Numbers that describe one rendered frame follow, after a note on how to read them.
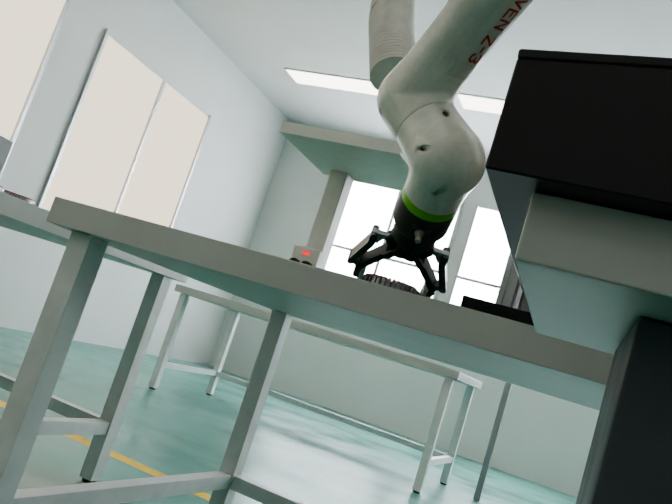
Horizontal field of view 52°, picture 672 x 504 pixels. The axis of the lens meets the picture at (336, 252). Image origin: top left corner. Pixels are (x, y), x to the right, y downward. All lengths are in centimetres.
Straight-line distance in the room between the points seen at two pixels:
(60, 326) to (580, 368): 90
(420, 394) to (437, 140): 694
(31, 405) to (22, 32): 471
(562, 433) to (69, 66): 577
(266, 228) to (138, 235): 764
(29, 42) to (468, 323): 522
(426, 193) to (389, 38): 146
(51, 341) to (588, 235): 112
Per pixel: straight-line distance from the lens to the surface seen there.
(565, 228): 39
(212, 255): 116
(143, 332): 235
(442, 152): 97
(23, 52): 591
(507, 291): 135
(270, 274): 110
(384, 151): 185
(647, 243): 39
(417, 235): 107
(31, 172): 608
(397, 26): 247
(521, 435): 766
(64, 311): 136
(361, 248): 119
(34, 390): 138
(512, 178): 38
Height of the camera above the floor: 63
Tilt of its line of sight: 8 degrees up
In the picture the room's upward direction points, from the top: 18 degrees clockwise
